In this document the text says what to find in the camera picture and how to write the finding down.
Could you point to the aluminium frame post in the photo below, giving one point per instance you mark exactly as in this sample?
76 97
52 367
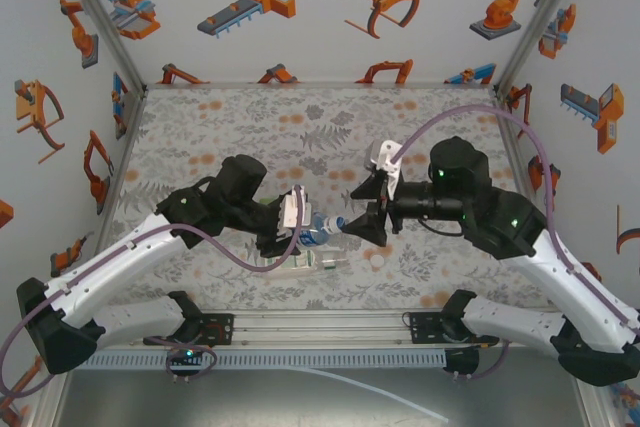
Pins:
95 12
545 12

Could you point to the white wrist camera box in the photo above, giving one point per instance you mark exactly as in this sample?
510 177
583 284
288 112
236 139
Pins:
292 212
387 157

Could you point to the black connector housing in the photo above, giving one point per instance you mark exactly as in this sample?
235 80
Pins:
462 362

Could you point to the square bottle white green label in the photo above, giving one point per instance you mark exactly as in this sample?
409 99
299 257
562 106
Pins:
310 264

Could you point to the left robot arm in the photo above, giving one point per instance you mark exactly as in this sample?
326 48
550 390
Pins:
100 267

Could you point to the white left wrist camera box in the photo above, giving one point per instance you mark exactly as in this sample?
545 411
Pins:
292 212

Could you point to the clear bottle green label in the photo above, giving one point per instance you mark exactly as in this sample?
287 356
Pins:
270 200

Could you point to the wide aluminium base rail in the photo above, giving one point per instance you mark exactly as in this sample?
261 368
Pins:
320 329

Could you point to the clear bottle blue label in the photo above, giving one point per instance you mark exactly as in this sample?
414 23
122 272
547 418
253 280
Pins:
317 234

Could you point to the floral patterned tablecloth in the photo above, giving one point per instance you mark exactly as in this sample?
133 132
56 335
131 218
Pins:
325 112

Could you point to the white plastic tube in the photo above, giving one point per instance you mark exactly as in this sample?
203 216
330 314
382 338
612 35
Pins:
380 392

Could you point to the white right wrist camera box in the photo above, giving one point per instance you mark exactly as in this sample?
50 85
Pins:
387 157

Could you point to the small circuit board with LED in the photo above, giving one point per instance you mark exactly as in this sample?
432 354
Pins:
187 357

